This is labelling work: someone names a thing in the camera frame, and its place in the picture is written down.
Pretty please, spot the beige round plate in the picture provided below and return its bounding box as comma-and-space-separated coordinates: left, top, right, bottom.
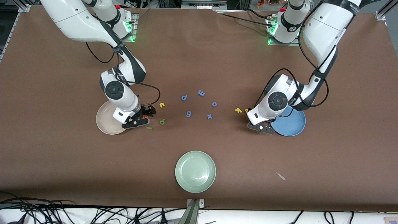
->
96, 100, 134, 135

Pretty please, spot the pale green round plate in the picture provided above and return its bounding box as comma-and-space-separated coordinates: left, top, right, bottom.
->
175, 151, 217, 194

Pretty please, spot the grey metal box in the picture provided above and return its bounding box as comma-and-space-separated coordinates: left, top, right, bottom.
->
181, 0, 228, 10

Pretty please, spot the blue round plate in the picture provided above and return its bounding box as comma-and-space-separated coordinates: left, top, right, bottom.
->
271, 105, 306, 137

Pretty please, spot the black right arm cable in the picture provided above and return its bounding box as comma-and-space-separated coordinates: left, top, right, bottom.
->
86, 40, 161, 106

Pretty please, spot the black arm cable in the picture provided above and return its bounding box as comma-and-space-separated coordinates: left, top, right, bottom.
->
253, 9, 329, 119
86, 40, 161, 106

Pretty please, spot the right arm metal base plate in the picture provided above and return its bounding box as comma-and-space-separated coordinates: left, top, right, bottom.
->
103, 12, 138, 43

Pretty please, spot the metal table edge bracket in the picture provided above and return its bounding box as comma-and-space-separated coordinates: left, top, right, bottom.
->
186, 198, 206, 224

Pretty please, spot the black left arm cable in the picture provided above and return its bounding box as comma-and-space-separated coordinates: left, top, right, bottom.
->
253, 9, 329, 119

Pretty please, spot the black cable on tabletop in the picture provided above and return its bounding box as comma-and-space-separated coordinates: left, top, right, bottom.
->
217, 12, 275, 28

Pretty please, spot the black cable tangle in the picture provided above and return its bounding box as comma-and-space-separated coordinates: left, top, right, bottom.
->
0, 190, 187, 224

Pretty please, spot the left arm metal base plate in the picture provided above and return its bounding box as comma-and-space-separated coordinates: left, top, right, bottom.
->
266, 16, 300, 46

